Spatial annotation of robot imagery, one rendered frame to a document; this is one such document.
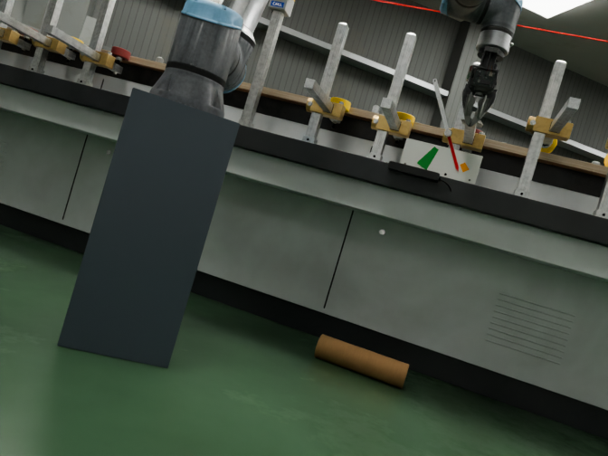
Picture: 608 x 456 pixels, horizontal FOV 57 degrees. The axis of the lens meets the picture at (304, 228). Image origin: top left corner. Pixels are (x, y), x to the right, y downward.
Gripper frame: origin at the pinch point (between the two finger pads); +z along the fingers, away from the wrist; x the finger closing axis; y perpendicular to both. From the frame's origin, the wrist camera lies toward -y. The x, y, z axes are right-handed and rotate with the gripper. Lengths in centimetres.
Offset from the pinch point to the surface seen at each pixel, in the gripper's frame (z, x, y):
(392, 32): -217, -140, -487
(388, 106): 0.2, -24.2, -1.3
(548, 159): -6, 27, -47
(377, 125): 0.2, -31.3, -29.0
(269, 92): -6, -81, -46
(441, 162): 7.3, -6.5, -29.4
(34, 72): 13, -176, -27
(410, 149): 5.7, -18.0, -29.3
